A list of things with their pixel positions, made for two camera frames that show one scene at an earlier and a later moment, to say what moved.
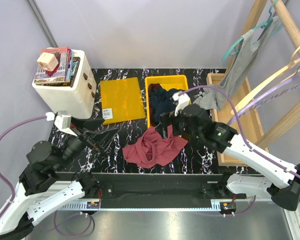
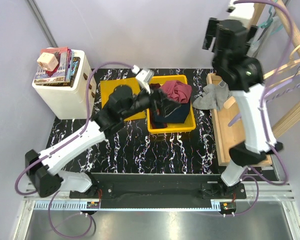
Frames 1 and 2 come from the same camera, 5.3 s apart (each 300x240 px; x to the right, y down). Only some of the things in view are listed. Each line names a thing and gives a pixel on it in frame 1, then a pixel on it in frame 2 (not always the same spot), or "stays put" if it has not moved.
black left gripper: [101, 139] → [168, 105]
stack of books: [63, 74] stays put
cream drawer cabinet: [77, 101] stays put
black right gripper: [166, 120] → [211, 32]
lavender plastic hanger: [299, 80] stays put
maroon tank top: [152, 150] → [177, 91]
